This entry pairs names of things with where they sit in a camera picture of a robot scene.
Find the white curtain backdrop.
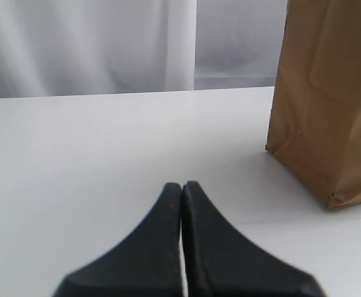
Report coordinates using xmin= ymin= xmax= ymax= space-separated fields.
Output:
xmin=0 ymin=1 xmax=287 ymax=98

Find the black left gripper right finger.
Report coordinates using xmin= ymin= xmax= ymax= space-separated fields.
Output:
xmin=181 ymin=181 xmax=325 ymax=296

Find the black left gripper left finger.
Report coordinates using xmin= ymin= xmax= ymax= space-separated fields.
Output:
xmin=54 ymin=183 xmax=183 ymax=297

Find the brown paper bag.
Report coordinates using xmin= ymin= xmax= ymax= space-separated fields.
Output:
xmin=266 ymin=1 xmax=361 ymax=210

